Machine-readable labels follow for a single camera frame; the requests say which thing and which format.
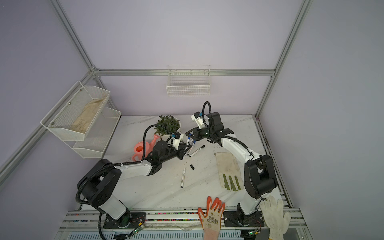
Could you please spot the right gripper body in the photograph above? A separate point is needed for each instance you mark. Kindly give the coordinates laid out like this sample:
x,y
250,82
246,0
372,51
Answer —
x,y
193,133

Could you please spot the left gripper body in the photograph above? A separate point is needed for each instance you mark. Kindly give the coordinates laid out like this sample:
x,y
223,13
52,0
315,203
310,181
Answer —
x,y
180,150

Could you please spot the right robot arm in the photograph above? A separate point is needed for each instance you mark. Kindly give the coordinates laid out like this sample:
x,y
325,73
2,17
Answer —
x,y
260,180

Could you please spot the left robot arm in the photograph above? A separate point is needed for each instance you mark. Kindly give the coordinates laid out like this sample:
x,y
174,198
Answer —
x,y
97,187

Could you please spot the pink watering can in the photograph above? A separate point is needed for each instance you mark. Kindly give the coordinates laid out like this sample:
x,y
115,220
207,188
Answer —
x,y
142,148

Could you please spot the potted green plant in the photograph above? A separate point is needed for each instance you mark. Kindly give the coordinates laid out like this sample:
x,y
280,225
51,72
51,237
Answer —
x,y
170,122

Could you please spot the beige green-fingered glove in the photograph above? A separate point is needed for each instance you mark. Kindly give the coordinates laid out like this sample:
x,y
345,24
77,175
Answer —
x,y
229,172

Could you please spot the lower white mesh shelf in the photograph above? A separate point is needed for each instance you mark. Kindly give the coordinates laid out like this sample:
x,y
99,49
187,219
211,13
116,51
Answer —
x,y
99,135

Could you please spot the white mesh shelf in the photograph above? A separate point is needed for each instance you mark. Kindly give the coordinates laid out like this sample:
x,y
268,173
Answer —
x,y
99,135
60,118

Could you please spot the orange palm work glove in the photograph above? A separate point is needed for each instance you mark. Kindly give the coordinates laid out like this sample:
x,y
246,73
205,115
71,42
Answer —
x,y
211,218

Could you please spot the upper white mesh shelf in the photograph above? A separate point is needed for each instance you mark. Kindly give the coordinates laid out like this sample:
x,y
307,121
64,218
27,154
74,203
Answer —
x,y
60,118

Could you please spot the white cotton glove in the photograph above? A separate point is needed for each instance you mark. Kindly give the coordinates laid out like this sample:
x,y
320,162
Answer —
x,y
275,218

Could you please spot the white wire wall basket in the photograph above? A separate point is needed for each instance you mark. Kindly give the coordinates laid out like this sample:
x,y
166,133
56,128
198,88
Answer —
x,y
188,80

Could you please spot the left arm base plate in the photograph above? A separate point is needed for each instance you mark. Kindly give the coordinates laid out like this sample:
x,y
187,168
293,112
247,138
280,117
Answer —
x,y
131,221

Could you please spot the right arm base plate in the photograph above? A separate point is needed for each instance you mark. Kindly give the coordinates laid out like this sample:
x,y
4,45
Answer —
x,y
237,219

